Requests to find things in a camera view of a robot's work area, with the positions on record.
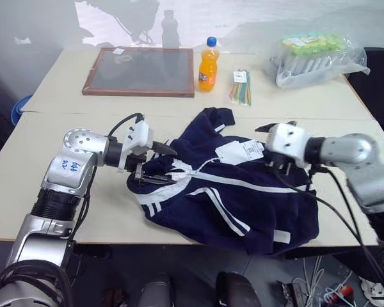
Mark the blue bucket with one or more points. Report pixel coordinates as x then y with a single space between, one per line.
19 108

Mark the clear plastic bag of tubes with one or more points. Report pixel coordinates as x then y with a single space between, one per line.
310 57

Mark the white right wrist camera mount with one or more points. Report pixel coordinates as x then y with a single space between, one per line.
288 140

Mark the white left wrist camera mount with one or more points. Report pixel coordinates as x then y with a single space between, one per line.
139 134

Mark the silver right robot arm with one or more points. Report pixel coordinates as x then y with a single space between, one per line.
355 150

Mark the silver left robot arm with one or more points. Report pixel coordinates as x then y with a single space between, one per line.
73 145

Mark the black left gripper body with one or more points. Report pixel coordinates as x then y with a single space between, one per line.
137 161

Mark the white paper hang tags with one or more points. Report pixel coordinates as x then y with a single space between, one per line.
240 151

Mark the navy jacket with white stripes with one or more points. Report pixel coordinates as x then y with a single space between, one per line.
230 204

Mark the dark rounded shape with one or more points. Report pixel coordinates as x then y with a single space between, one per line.
156 291
236 289

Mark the orange soda bottle blue cap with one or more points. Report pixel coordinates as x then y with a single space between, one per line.
208 68

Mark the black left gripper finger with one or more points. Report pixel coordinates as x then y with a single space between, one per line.
153 180
165 149

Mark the wood framed blackboard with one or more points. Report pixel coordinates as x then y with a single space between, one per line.
140 72

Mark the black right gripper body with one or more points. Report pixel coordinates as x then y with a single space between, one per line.
276 161

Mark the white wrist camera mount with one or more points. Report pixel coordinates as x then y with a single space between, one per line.
139 134
288 140

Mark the pack of coloured sticks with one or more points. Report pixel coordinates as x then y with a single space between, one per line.
240 88

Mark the white label on blackboard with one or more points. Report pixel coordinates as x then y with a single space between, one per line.
118 51

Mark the white shoe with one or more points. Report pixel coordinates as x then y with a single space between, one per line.
373 291

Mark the black office chair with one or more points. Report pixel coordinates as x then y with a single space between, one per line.
376 86

